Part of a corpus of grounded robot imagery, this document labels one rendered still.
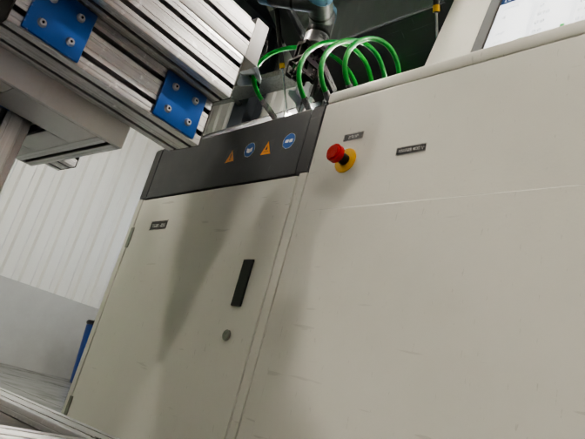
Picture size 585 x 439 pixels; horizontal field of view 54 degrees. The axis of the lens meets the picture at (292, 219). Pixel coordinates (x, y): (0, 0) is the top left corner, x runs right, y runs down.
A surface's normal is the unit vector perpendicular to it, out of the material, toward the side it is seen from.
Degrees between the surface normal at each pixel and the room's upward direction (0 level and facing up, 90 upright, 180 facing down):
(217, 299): 90
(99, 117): 90
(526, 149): 90
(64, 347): 90
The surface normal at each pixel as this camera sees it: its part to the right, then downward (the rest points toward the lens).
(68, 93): 0.74, -0.03
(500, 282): -0.68, -0.39
